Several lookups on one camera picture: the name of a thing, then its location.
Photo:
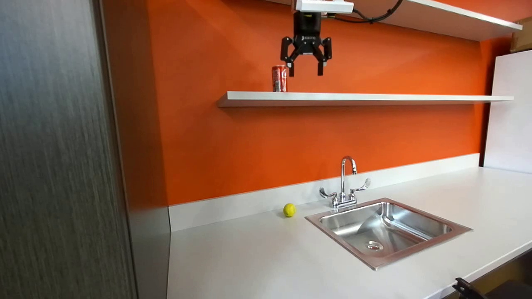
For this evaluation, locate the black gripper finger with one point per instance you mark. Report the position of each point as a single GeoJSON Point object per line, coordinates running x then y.
{"type": "Point", "coordinates": [285, 49]}
{"type": "Point", "coordinates": [327, 49]}

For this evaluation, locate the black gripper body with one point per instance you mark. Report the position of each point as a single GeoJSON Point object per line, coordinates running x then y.
{"type": "Point", "coordinates": [307, 25]}

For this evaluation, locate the red drink can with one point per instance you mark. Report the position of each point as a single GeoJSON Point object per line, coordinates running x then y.
{"type": "Point", "coordinates": [279, 79]}

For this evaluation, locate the chrome tap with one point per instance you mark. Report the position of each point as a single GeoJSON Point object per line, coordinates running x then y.
{"type": "Point", "coordinates": [343, 182]}

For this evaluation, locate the yellow-green lime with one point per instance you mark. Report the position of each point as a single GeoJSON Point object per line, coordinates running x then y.
{"type": "Point", "coordinates": [289, 210]}

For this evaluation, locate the stainless steel sink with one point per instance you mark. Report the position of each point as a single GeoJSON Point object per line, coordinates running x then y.
{"type": "Point", "coordinates": [386, 232]}

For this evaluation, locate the cardboard box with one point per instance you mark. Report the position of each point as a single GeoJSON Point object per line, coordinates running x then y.
{"type": "Point", "coordinates": [522, 36]}

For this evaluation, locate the white refrigerator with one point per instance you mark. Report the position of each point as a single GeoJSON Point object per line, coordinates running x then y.
{"type": "Point", "coordinates": [511, 116]}

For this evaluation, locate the dark wood-grain cabinet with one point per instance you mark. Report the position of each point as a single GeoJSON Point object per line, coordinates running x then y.
{"type": "Point", "coordinates": [62, 158]}

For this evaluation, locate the black chair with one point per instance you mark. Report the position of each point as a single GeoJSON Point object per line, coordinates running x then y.
{"type": "Point", "coordinates": [498, 290]}

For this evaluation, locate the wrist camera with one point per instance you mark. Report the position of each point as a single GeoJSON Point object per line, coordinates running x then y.
{"type": "Point", "coordinates": [324, 6]}

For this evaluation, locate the white wall shelf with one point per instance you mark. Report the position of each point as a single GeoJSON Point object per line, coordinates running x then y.
{"type": "Point", "coordinates": [440, 18]}
{"type": "Point", "coordinates": [357, 99]}

